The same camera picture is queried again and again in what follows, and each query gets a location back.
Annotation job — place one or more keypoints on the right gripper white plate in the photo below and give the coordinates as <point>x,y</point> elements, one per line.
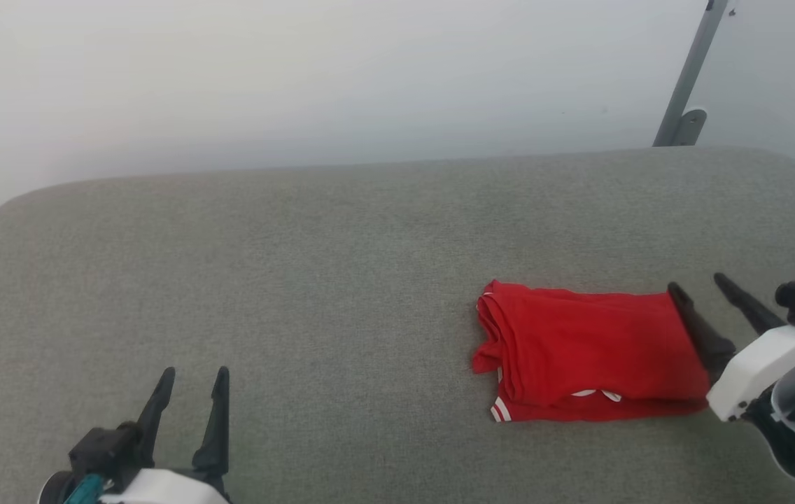
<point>761,367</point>

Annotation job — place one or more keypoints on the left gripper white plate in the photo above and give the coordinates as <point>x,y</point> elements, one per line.
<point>159,490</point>

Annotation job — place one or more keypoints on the red and white sports shorts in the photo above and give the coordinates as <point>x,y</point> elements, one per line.
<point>579,350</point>

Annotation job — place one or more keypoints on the grey fabric sofa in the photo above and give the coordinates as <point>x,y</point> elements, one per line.
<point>299,280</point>

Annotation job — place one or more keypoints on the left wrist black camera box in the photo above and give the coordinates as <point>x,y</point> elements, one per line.
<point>100,448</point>

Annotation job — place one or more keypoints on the teal left camera connector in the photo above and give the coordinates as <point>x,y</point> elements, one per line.
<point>86,490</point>

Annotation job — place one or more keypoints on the grey metal post with bracket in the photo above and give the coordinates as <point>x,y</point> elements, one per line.
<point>695,63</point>

